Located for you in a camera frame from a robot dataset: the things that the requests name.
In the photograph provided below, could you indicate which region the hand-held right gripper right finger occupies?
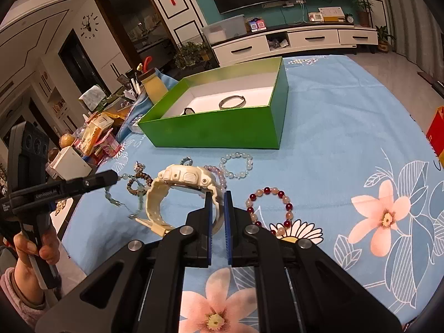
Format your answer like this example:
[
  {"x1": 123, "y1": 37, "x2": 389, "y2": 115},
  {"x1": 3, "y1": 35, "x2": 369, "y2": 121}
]
[{"x1": 225, "y1": 191, "x2": 403, "y2": 333}]

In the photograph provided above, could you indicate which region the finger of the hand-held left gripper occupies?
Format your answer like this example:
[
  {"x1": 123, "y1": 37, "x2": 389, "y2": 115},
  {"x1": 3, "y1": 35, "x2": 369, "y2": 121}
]
[{"x1": 66, "y1": 170, "x2": 120, "y2": 196}]

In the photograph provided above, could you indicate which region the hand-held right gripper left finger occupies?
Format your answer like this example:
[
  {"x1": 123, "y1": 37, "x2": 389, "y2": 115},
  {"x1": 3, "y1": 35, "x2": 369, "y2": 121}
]
[{"x1": 35, "y1": 191, "x2": 213, "y2": 333}]

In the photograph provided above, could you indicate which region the brown bead bracelet with charm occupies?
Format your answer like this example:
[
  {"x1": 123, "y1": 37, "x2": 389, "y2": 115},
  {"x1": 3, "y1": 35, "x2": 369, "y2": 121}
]
[{"x1": 125, "y1": 161, "x2": 153, "y2": 197}]

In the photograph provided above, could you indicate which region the pink purple bead bracelet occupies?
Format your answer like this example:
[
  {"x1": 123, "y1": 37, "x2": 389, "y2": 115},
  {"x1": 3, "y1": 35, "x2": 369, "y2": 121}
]
[{"x1": 203, "y1": 165, "x2": 227, "y2": 191}]

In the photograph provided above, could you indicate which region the red and pink bead bracelet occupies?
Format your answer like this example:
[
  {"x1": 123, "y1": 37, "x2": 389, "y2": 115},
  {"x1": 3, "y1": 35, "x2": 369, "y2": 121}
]
[{"x1": 246, "y1": 186, "x2": 295, "y2": 238}]

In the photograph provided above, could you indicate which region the pale white bead bracelet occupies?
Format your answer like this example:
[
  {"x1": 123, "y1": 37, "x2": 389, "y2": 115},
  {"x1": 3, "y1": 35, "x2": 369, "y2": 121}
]
[{"x1": 220, "y1": 152, "x2": 253, "y2": 180}]

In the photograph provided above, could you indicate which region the white digital watch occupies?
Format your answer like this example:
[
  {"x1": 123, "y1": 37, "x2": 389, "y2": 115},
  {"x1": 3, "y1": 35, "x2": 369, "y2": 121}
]
[{"x1": 135, "y1": 164, "x2": 227, "y2": 235}]

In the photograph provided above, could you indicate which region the green cardboard box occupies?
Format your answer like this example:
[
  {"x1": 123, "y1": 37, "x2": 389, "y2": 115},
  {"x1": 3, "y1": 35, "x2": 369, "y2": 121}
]
[{"x1": 138, "y1": 56, "x2": 289, "y2": 150}]

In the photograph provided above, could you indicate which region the person's left forearm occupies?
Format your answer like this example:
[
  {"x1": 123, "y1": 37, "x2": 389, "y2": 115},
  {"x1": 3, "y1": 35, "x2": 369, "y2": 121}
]
[{"x1": 0, "y1": 267, "x2": 46, "y2": 331}]

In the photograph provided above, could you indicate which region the person's left hand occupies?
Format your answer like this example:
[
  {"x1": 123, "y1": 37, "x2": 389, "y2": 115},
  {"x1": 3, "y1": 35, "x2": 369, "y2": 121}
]
[{"x1": 13, "y1": 229, "x2": 61, "y2": 287}]

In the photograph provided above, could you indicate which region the white square box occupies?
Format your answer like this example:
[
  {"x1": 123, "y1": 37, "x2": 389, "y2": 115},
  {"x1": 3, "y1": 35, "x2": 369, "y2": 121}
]
[{"x1": 46, "y1": 146, "x2": 93, "y2": 181}]

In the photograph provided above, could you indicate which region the pile of snack packets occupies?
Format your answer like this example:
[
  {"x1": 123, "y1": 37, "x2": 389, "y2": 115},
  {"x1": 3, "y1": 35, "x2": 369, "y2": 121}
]
[{"x1": 74, "y1": 112, "x2": 121, "y2": 157}]

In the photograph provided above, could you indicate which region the desk organizer with pens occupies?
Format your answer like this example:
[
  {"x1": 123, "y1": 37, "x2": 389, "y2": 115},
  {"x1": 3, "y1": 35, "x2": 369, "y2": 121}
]
[{"x1": 118, "y1": 69, "x2": 143, "y2": 95}]

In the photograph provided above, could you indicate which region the yellow bottle with brown lid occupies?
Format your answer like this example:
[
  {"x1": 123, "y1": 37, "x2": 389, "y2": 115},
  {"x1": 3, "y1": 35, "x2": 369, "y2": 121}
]
[{"x1": 138, "y1": 57, "x2": 170, "y2": 105}]

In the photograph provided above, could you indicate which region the silver bangle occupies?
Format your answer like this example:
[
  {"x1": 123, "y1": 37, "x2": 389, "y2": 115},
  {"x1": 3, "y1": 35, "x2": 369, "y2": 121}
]
[{"x1": 218, "y1": 95, "x2": 247, "y2": 109}]

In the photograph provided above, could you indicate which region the blue floral tablecloth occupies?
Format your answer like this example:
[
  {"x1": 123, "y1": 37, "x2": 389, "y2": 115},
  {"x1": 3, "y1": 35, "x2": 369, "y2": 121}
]
[{"x1": 62, "y1": 55, "x2": 444, "y2": 333}]

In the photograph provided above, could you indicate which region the clear plastic storage bin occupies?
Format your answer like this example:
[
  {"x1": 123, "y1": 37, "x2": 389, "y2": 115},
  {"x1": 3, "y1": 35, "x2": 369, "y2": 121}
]
[{"x1": 202, "y1": 14, "x2": 246, "y2": 44}]

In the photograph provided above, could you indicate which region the white television cabinet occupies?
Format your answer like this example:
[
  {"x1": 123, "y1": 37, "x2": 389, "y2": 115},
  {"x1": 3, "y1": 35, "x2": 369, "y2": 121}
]
[{"x1": 211, "y1": 24, "x2": 379, "y2": 67}]

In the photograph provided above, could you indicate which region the red and yellow paper bag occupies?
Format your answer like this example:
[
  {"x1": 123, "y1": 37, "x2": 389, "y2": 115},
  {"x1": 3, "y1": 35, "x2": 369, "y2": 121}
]
[{"x1": 426, "y1": 106, "x2": 444, "y2": 171}]

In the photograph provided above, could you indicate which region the white and yellow flat box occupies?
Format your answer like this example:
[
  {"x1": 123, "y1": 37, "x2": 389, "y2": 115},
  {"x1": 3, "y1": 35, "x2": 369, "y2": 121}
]
[{"x1": 318, "y1": 6, "x2": 345, "y2": 22}]

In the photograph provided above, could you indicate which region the small potted floor plant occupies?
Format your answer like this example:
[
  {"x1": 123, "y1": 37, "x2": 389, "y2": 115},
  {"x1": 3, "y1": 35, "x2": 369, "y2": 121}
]
[{"x1": 375, "y1": 25, "x2": 396, "y2": 54}]

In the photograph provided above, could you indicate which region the potted plant in brown pot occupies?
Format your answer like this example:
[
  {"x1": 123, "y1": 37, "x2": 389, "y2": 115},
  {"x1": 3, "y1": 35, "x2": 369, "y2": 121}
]
[{"x1": 350, "y1": 0, "x2": 374, "y2": 28}]

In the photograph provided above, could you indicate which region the green jade bead chain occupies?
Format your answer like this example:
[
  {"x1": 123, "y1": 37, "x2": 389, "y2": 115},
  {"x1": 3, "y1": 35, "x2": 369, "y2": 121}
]
[{"x1": 104, "y1": 173, "x2": 147, "y2": 220}]

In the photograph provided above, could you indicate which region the black antler wall clock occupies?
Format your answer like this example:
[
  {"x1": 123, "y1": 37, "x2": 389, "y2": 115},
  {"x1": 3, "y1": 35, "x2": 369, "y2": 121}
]
[{"x1": 81, "y1": 14, "x2": 100, "y2": 38}]

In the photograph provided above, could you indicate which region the white wall power strip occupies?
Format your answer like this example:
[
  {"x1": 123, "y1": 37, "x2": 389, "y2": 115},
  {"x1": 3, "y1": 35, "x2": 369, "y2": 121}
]
[{"x1": 262, "y1": 0, "x2": 306, "y2": 8}]

